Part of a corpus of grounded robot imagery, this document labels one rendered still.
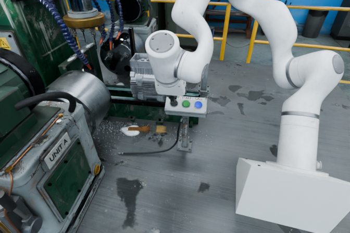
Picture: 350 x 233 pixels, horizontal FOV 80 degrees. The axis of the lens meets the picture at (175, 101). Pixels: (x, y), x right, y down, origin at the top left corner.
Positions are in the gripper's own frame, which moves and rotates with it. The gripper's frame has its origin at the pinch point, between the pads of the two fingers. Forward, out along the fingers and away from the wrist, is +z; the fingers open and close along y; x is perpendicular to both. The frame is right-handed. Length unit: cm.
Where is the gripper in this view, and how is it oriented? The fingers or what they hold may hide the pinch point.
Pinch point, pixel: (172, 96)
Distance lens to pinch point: 78.6
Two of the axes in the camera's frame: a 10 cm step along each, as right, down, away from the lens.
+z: 0.7, 3.9, 9.2
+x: -1.1, 9.2, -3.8
